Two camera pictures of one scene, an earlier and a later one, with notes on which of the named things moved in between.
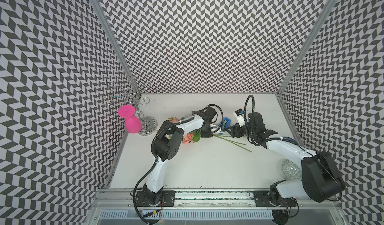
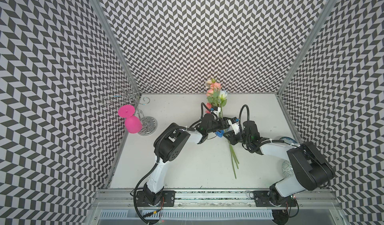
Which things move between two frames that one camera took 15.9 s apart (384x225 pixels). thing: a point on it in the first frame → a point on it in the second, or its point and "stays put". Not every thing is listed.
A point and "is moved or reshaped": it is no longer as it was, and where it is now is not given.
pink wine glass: [132, 122] stays put
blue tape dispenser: [225, 123] is moved or reshaped
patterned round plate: [290, 171] stays put
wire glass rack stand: [131, 92] stays put
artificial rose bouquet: [194, 136] is moved or reshaped
